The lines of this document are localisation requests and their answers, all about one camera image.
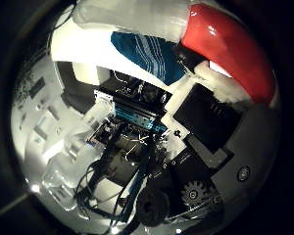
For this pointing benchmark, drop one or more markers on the orange spray bottle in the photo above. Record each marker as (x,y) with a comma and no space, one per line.
(232,49)

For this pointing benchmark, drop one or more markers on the blue cloth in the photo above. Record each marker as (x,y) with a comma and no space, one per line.
(153,55)

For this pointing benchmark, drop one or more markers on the teal-lit electronics rack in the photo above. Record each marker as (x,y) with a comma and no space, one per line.
(137,118)

